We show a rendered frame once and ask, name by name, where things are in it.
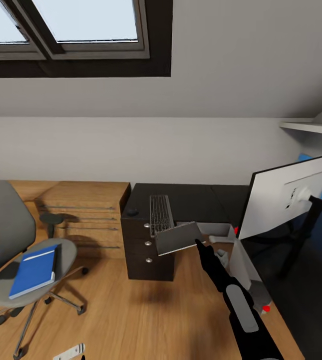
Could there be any folder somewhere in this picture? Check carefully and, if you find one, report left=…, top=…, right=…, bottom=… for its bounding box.
left=9, top=244, right=58, bottom=300

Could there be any swivel chair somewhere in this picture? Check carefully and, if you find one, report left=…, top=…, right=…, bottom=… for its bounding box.
left=0, top=180, right=88, bottom=360

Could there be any monitor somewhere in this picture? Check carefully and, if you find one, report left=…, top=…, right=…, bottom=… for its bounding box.
left=234, top=156, right=322, bottom=248

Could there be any keyboard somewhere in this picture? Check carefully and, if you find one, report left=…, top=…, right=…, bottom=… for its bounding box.
left=150, top=195, right=176, bottom=238

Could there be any notebook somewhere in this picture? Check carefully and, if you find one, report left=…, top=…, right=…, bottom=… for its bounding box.
left=155, top=221, right=206, bottom=257

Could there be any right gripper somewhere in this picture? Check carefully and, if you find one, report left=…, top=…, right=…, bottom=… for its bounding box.
left=195, top=239, right=225, bottom=278

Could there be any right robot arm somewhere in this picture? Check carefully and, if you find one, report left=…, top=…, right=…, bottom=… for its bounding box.
left=195, top=239, right=284, bottom=360

